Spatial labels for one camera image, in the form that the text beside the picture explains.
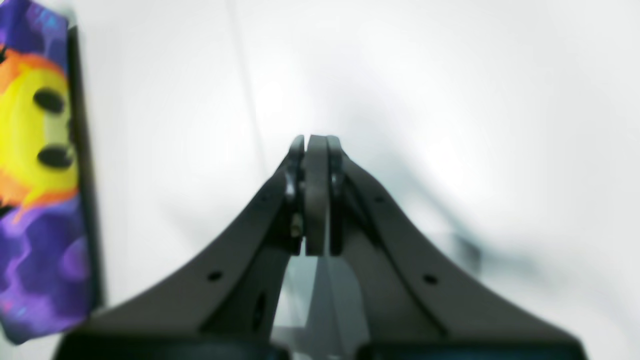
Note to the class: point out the black T-shirt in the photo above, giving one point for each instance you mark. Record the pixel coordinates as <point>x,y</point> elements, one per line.
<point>48,278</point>

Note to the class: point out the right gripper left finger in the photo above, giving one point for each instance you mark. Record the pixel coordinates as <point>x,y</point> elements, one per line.
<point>221,305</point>

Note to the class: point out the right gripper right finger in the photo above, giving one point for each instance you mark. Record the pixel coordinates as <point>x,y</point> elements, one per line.
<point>418,304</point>

